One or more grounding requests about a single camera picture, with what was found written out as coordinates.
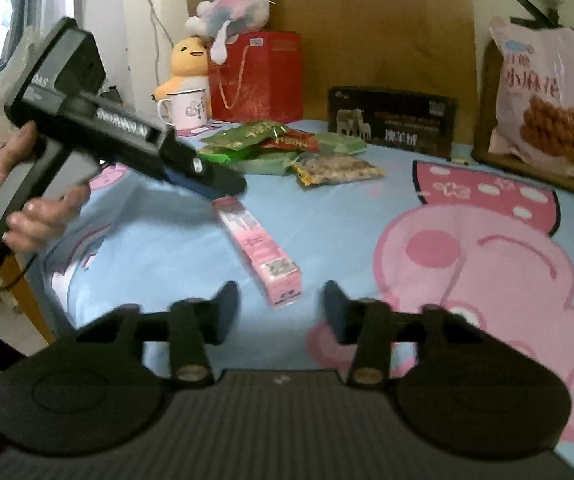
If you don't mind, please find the wooden board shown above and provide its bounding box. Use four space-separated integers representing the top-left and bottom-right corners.
187 0 478 144

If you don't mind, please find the pink long snack box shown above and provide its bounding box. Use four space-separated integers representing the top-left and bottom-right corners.
213 196 302 308

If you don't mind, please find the black wall cable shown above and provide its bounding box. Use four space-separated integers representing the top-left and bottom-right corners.
134 0 165 76

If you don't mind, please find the yellow duck plush toy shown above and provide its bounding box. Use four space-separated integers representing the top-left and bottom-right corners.
151 36 212 118

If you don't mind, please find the clear nut snack packet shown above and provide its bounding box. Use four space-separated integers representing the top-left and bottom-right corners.
290 155 385 186

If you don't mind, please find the red snack packet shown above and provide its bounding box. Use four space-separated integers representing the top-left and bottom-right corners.
260 129 319 153

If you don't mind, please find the white enamel mug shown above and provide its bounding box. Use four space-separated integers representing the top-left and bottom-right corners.
157 89 209 130

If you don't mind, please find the pink white plush toy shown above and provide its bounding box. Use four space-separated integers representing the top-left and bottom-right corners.
185 0 272 65

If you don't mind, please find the large pink snack bag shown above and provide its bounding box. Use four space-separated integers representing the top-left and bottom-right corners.
488 18 574 178

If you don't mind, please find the red gift bag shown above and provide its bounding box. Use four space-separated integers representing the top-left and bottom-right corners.
209 30 303 124

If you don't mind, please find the blue Peppa Pig bedsheet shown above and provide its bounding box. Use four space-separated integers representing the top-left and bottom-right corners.
30 146 574 466

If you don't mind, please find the black wool product box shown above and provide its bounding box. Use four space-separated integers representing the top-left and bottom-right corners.
328 86 457 158

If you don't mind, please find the green snack packet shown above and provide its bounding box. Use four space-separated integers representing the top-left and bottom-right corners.
315 132 367 156
198 146 300 176
202 119 286 151

